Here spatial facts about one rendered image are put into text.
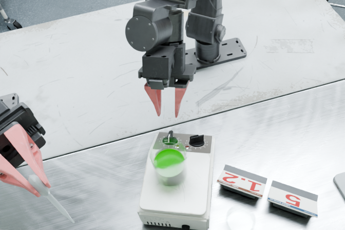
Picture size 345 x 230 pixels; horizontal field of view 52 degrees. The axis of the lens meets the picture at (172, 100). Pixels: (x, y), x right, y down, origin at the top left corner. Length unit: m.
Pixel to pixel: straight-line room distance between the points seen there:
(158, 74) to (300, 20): 0.61
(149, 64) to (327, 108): 0.47
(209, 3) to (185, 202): 0.43
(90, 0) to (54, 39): 1.68
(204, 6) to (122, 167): 0.40
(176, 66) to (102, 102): 0.32
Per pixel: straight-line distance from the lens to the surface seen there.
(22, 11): 2.90
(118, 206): 0.76
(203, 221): 0.66
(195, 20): 0.83
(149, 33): 0.56
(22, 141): 0.45
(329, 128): 0.86
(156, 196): 0.66
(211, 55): 0.91
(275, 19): 1.08
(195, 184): 0.66
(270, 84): 0.91
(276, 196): 0.73
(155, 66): 0.57
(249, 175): 0.77
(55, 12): 2.77
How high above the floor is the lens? 1.59
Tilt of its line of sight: 53 degrees down
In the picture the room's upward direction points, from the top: 8 degrees counter-clockwise
